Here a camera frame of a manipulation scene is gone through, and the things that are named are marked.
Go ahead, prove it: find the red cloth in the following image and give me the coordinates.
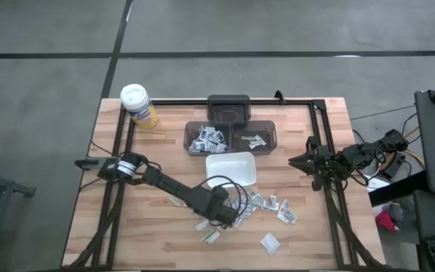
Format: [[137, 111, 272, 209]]
[[375, 209, 398, 232]]

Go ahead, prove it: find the yellow cable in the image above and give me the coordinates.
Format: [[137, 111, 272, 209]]
[[402, 128, 426, 167]]

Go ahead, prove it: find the white paper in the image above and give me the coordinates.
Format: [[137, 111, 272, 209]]
[[366, 176, 391, 193]]

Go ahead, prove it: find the Lysol wipes canister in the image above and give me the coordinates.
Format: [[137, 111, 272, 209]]
[[119, 83, 159, 130]]

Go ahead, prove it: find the grey translucent plastic bin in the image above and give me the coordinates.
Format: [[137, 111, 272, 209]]
[[206, 94, 251, 128], [183, 119, 232, 156], [230, 119, 278, 156]]

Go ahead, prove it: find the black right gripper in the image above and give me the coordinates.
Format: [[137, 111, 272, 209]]
[[288, 135, 335, 192]]

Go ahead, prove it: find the black table frame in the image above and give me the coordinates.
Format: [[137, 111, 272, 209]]
[[60, 98, 387, 271]]

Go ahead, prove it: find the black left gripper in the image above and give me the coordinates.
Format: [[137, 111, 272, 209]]
[[201, 185, 241, 228]]

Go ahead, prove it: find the black blue power box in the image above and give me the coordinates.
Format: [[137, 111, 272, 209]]
[[381, 150, 407, 181]]

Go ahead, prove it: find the grey floor cable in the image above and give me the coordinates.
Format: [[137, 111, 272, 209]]
[[349, 104, 417, 122]]

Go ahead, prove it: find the black diagonal bar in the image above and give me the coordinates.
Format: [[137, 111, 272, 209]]
[[368, 172, 430, 207]]

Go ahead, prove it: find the grey cloth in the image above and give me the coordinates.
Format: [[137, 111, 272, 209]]
[[387, 202, 406, 224]]

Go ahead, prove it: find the white plastic bin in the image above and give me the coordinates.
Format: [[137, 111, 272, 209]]
[[205, 151, 258, 190]]

